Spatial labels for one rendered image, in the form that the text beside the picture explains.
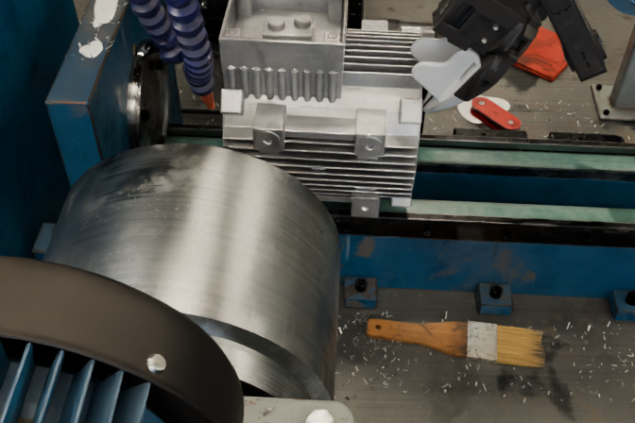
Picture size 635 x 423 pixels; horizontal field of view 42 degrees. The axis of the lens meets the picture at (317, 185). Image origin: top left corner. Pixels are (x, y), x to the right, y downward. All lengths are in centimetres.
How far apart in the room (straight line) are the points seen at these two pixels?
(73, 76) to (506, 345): 56
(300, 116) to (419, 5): 69
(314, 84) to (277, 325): 32
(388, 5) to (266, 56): 69
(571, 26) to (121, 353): 53
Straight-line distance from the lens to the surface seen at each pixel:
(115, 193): 64
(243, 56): 81
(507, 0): 73
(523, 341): 99
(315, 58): 80
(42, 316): 32
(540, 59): 138
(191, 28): 58
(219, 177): 63
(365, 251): 96
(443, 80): 78
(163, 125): 99
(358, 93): 83
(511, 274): 101
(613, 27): 151
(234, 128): 84
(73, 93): 76
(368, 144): 81
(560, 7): 74
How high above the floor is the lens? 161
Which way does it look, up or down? 46 degrees down
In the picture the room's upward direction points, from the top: straight up
